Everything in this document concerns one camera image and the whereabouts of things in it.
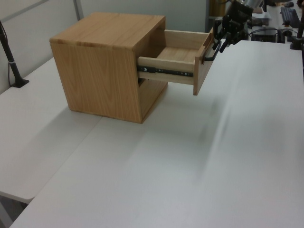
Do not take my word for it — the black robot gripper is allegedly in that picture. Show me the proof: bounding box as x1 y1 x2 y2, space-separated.
212 1 253 54

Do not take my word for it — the black metal drawer handle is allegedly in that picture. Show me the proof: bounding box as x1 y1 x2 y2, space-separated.
201 39 223 63

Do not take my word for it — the wooden drawer with slide rail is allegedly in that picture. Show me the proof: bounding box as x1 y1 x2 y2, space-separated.
136 26 214 96

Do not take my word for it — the wooden drawer cabinet box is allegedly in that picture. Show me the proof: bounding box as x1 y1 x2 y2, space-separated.
49 11 169 125

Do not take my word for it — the black electronics box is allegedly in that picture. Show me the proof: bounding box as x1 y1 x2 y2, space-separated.
251 28 279 43

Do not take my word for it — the black computer keyboard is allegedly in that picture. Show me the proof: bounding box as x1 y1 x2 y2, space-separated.
280 6 302 28

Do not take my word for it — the black clamp pole stand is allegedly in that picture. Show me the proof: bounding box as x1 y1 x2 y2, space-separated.
289 13 304 50

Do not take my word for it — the white partition frame post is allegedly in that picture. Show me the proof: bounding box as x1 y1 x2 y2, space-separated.
73 0 83 19

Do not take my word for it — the black camera pole with base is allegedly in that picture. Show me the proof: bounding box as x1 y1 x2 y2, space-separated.
0 20 30 89

